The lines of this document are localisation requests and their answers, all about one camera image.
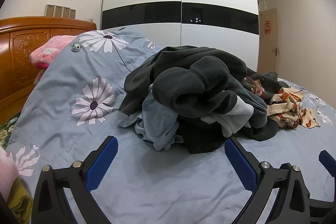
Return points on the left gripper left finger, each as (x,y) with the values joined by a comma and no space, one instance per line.
(50,202)

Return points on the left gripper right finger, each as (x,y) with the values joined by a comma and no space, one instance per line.
(292,202)

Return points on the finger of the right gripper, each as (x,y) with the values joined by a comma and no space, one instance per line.
(328,162)

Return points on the pile of dark clothes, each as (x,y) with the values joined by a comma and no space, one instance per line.
(198,97)

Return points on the olive knitted garment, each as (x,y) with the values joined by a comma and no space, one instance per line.
(20,202)

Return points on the beige patterned garment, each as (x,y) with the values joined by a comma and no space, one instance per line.
(285,108)

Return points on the pink fluffy blanket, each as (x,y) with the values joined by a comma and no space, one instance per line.
(8,173)

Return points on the blue floral duvet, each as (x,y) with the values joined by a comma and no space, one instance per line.
(76,105)

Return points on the wooden door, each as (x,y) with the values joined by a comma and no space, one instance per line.
(268,46)

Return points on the pink fluffy pillow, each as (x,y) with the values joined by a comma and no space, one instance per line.
(43,56)

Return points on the wooden headboard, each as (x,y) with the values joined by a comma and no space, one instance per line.
(19,37)

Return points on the white black wardrobe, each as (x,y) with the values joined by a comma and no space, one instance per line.
(229,25)

